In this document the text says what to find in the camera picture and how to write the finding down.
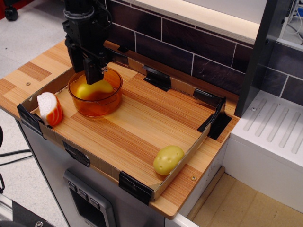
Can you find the yellow toy banana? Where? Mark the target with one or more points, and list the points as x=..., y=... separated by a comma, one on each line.
x=95, y=91

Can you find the orange transparent plastic pot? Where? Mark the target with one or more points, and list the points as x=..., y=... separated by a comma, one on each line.
x=104, y=106

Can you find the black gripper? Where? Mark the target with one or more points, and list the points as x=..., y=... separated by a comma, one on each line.
x=85, y=36

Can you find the grey toy oven front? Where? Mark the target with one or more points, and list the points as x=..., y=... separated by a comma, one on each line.
x=95, y=209

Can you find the cardboard fence with black tape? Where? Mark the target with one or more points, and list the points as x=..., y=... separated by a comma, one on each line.
x=123, y=144

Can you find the white orange toy sushi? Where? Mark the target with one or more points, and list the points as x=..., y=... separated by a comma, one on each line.
x=50, y=108

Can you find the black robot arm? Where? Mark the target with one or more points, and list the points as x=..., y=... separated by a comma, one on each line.
x=81, y=6

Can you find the yellow toy potato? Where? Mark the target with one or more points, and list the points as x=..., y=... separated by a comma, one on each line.
x=167, y=159

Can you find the white toy sink drainer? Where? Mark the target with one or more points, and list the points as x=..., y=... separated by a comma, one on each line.
x=273, y=126

